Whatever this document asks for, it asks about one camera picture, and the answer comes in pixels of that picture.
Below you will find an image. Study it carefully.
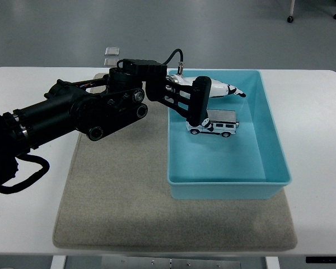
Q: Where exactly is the white toy car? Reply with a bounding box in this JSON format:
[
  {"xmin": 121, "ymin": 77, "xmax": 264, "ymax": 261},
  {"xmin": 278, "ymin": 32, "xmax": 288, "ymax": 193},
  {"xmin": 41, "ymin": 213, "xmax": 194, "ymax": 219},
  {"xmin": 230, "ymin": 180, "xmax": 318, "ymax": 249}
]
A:
[{"xmin": 186, "ymin": 109, "xmax": 240, "ymax": 138}]

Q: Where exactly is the grey metal plate with screws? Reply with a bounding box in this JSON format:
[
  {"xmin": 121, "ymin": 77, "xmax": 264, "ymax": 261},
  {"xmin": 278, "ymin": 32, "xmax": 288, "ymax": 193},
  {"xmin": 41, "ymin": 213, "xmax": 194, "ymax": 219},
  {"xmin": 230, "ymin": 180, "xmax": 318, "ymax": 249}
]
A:
[{"xmin": 100, "ymin": 256, "xmax": 241, "ymax": 269}]

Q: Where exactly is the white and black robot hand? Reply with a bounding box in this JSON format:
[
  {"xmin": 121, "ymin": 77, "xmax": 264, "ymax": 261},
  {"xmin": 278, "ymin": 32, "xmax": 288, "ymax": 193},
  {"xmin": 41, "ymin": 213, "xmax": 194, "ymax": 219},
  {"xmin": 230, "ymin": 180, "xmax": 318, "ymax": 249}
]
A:
[{"xmin": 181, "ymin": 76, "xmax": 247, "ymax": 132}]

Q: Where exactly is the blue plastic box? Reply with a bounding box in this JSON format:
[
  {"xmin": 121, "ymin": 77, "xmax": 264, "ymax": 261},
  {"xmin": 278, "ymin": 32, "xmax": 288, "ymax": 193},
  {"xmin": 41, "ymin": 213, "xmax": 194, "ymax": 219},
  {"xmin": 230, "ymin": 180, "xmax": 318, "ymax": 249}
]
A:
[{"xmin": 167, "ymin": 69, "xmax": 293, "ymax": 200}]

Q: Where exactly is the white table leg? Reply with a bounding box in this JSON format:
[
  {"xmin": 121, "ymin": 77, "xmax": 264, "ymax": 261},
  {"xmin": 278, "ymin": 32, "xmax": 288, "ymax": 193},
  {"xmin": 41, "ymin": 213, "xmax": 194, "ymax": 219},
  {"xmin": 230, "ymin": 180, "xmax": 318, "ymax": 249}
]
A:
[
  {"xmin": 49, "ymin": 255, "xmax": 67, "ymax": 269},
  {"xmin": 264, "ymin": 256, "xmax": 281, "ymax": 269}
]

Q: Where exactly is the beige felt mat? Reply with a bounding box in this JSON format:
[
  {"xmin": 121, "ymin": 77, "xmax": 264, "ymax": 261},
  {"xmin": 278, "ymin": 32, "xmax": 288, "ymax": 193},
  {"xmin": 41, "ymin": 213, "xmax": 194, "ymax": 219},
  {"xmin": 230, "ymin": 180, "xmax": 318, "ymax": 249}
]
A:
[{"xmin": 53, "ymin": 72, "xmax": 298, "ymax": 253}]

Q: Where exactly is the black table control panel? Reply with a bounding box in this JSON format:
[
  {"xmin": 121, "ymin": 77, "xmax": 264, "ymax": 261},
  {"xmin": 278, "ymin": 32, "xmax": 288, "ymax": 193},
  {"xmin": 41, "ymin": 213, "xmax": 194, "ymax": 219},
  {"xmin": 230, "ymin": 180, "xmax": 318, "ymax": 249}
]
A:
[{"xmin": 305, "ymin": 256, "xmax": 336, "ymax": 265}]

